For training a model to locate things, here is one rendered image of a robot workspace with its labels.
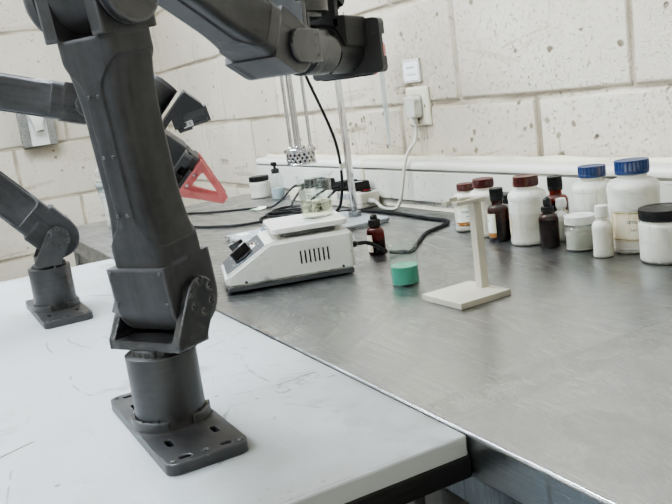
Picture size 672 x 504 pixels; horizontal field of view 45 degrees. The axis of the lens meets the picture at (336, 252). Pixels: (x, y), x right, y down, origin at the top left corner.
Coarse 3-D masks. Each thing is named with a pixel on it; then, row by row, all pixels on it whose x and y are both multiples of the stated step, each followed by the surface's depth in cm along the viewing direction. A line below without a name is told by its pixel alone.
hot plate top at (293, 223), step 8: (288, 216) 133; (296, 216) 132; (336, 216) 126; (344, 216) 125; (264, 224) 129; (272, 224) 127; (280, 224) 126; (288, 224) 124; (296, 224) 123; (304, 224) 123; (312, 224) 123; (320, 224) 123; (328, 224) 123; (336, 224) 123; (272, 232) 122; (280, 232) 122; (288, 232) 122
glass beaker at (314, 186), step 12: (312, 168) 128; (300, 180) 124; (312, 180) 123; (324, 180) 124; (300, 192) 125; (312, 192) 124; (324, 192) 124; (300, 204) 126; (312, 204) 124; (324, 204) 124; (312, 216) 124; (324, 216) 124
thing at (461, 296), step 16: (480, 208) 102; (480, 224) 102; (480, 240) 102; (480, 256) 103; (480, 272) 103; (448, 288) 106; (464, 288) 104; (480, 288) 103; (496, 288) 102; (448, 304) 100; (464, 304) 98
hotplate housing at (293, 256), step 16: (272, 240) 123; (288, 240) 122; (304, 240) 122; (320, 240) 123; (336, 240) 123; (352, 240) 124; (256, 256) 121; (272, 256) 122; (288, 256) 122; (304, 256) 123; (320, 256) 123; (336, 256) 124; (352, 256) 125; (224, 272) 127; (240, 272) 121; (256, 272) 122; (272, 272) 122; (288, 272) 123; (304, 272) 123; (320, 272) 124; (336, 272) 124; (240, 288) 122; (256, 288) 122
